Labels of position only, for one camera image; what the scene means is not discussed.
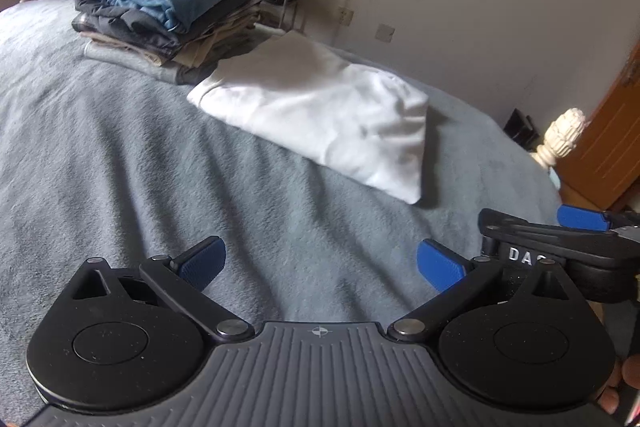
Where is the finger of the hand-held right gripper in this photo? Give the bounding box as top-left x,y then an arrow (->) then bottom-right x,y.
479,208 -> 619,254
556,204 -> 612,232

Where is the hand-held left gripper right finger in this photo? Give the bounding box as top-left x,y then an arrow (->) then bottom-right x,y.
387,238 -> 583,343

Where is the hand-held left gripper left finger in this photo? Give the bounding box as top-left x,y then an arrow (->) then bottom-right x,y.
70,236 -> 256,343

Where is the white sweatshirt with pink print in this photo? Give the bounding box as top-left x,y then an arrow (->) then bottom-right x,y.
186,31 -> 431,206

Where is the person's right hand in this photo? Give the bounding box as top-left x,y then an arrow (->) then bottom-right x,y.
597,354 -> 640,425

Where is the wooden door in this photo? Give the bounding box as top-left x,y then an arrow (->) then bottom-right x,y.
557,57 -> 640,214

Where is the small black object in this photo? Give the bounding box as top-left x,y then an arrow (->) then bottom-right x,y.
502,108 -> 541,148

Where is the grey fleece bed blanket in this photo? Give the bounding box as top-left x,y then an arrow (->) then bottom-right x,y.
0,0 -> 631,423

